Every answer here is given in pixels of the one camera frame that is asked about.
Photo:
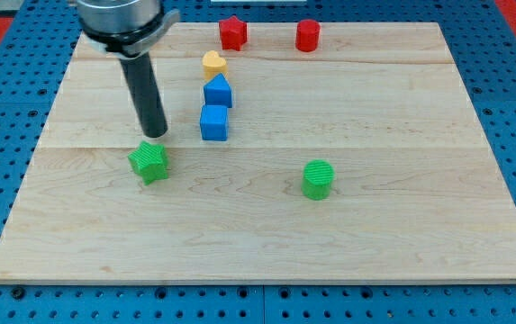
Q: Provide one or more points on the red star block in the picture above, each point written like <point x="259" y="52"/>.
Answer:
<point x="233" y="33"/>

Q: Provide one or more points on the green cylinder block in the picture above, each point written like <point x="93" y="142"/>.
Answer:
<point x="318" y="176"/>

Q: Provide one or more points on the red cylinder block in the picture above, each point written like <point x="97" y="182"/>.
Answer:
<point x="307" y="35"/>

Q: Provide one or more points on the yellow heart block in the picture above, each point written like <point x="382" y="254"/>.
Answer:
<point x="213" y="64"/>

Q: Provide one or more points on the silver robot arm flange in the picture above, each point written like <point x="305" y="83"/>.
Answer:
<point x="126" y="28"/>

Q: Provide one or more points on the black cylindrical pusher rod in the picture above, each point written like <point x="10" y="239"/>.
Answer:
<point x="142" y="84"/>

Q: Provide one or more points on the light wooden board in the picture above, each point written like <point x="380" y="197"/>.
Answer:
<point x="417" y="196"/>

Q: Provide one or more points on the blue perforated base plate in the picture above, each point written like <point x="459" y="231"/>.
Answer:
<point x="34" y="56"/>

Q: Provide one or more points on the blue pentagon house block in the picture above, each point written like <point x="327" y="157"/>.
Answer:
<point x="218" y="91"/>

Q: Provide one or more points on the green star block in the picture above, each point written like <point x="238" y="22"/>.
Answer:
<point x="149" y="162"/>

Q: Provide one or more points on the blue cube block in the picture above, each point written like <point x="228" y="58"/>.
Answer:
<point x="214" y="122"/>

